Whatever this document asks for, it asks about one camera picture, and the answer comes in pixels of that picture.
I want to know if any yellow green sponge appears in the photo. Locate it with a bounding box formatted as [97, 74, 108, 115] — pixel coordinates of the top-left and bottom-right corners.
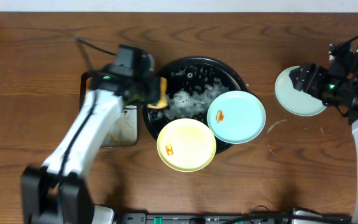
[147, 77, 168, 109]

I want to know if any light blue plate top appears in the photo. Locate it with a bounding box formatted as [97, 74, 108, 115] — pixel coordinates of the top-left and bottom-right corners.
[275, 66, 326, 116]

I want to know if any light blue plate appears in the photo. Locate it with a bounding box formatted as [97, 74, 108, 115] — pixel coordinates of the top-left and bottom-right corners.
[207, 90, 266, 144]
[275, 66, 326, 116]

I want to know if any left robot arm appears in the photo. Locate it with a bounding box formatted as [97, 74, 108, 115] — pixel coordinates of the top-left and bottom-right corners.
[21, 68, 167, 223]

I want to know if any black round tray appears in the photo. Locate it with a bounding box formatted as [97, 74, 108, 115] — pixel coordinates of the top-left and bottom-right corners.
[142, 57, 248, 139]

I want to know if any black rectangular soapy tray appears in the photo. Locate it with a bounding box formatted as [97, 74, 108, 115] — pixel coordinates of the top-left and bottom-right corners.
[79, 70, 139, 147]

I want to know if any yellow plate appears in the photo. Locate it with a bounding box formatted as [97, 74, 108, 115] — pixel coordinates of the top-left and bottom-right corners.
[157, 118, 217, 172]

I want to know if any light blue plate right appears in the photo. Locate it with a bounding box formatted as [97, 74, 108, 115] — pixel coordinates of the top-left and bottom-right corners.
[207, 90, 266, 144]

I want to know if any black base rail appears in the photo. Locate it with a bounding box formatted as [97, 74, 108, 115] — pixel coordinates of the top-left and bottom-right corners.
[91, 205, 354, 224]

